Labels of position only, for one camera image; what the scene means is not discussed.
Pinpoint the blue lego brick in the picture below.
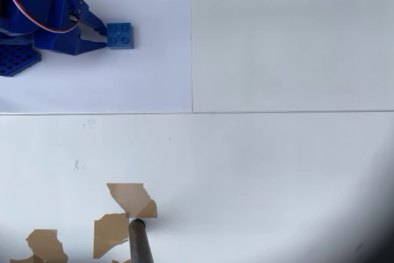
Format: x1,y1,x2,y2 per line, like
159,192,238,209
106,22,135,51

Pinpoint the torn white paper sheet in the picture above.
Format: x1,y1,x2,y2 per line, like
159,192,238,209
0,110,394,263

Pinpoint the dark metal pole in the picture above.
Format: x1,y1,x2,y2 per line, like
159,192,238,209
127,217,155,263

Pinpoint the blue grid base plate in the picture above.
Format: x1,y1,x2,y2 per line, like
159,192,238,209
0,43,42,78

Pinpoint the red white black servo cable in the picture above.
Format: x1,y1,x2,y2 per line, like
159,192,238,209
0,0,81,34

